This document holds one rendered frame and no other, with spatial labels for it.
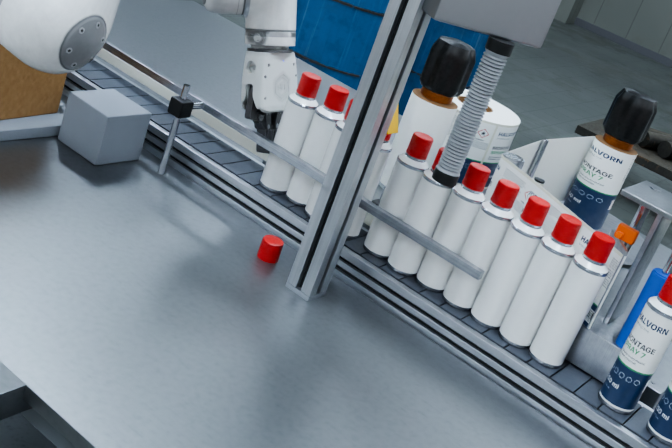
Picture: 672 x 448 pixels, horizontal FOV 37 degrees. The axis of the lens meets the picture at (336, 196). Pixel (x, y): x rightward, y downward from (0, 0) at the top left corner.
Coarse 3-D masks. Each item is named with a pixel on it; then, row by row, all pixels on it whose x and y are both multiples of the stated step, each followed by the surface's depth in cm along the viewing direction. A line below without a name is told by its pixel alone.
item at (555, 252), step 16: (560, 224) 138; (576, 224) 137; (544, 240) 139; (560, 240) 138; (544, 256) 138; (560, 256) 138; (528, 272) 141; (544, 272) 139; (560, 272) 139; (528, 288) 141; (544, 288) 140; (512, 304) 143; (528, 304) 141; (544, 304) 141; (512, 320) 143; (528, 320) 142; (512, 336) 143; (528, 336) 143
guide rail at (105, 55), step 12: (108, 60) 191; (120, 60) 189; (132, 72) 187; (144, 84) 186; (156, 84) 184; (168, 96) 183; (204, 120) 179; (216, 120) 177; (228, 132) 176; (240, 144) 175; (252, 144) 173; (264, 156) 172; (372, 216) 161
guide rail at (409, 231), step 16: (112, 48) 179; (144, 64) 176; (160, 80) 173; (192, 96) 170; (208, 112) 168; (224, 112) 167; (240, 128) 164; (272, 144) 161; (288, 160) 160; (320, 176) 156; (368, 208) 152; (400, 224) 149; (416, 240) 148; (432, 240) 147; (448, 256) 145; (480, 272) 142
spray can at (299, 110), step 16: (304, 80) 158; (320, 80) 159; (288, 96) 161; (304, 96) 159; (288, 112) 160; (304, 112) 159; (288, 128) 160; (304, 128) 161; (288, 144) 161; (272, 160) 163; (272, 176) 164; (288, 176) 164
